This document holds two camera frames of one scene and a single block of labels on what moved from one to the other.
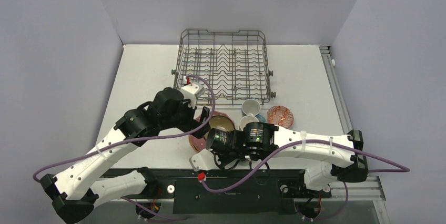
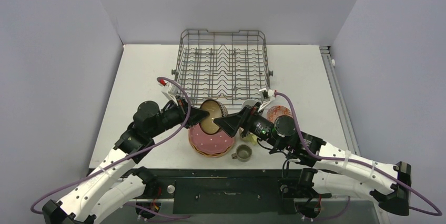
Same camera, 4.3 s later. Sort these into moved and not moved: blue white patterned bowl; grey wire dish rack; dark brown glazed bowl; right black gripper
Moved: dark brown glazed bowl; right black gripper
Not moved: grey wire dish rack; blue white patterned bowl
